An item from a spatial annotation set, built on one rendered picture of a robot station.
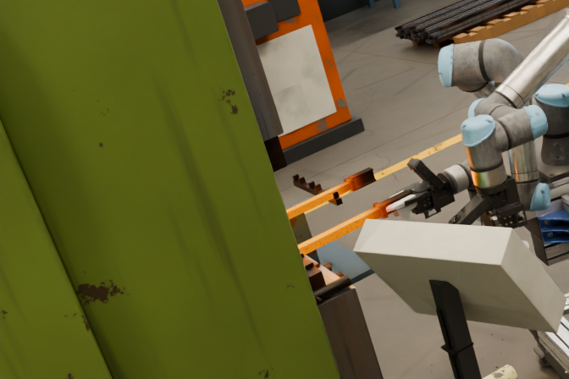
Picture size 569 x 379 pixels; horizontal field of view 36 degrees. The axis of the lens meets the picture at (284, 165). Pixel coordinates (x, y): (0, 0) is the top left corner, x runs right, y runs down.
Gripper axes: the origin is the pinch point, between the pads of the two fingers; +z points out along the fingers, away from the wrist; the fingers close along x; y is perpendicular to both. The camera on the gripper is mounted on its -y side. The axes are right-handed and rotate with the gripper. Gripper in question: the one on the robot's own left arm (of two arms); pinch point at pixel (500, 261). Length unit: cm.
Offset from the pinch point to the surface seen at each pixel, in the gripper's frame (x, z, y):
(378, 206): 35.1, -8.3, -18.3
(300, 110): 400, 62, 8
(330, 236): 30.5, -6.9, -33.5
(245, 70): 12, -60, -42
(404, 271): -19.8, -16.5, -26.0
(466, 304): -22.3, -5.8, -15.8
